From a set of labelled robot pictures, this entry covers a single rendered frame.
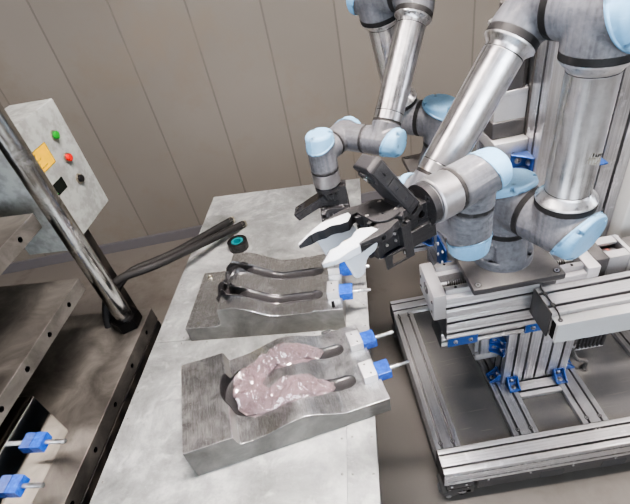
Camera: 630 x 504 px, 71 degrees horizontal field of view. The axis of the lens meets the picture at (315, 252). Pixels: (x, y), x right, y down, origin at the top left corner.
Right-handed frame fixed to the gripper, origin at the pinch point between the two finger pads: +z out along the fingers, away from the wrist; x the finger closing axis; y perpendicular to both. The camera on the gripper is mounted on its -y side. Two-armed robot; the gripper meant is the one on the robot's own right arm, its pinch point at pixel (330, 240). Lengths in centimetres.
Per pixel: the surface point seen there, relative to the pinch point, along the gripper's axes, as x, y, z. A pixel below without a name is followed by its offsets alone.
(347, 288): -10.9, 3.7, 10.4
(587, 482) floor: -32, 81, 101
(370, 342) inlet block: -29.0, 9.4, 14.1
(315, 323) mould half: -17.7, -7.0, 17.2
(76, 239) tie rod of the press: -8, -73, -17
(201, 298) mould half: -4.6, -45.9, 14.8
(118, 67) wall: 155, -124, -24
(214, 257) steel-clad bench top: 24, -50, 21
